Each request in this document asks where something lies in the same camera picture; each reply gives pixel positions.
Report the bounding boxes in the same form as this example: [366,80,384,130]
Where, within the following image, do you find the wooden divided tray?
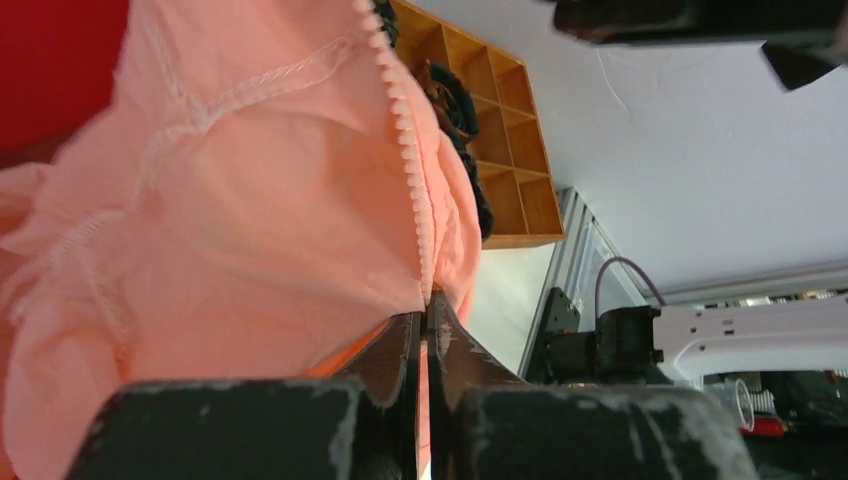
[392,1,565,249]

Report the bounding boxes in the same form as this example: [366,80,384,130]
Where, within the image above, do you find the black rolled items in tray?
[411,24,495,241]

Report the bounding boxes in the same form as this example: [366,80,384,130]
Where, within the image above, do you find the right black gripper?
[552,0,847,91]

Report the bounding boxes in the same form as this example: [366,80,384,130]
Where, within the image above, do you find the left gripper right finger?
[427,292,757,479]

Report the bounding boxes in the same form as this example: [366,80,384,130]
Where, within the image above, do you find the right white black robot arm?
[524,1,847,384]

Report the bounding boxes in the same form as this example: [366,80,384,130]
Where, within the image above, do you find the red garment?
[1,0,129,155]

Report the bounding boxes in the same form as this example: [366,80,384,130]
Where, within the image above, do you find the salmon orange jacket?
[1,1,481,479]

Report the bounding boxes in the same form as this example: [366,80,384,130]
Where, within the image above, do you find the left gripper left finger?
[67,313,421,479]

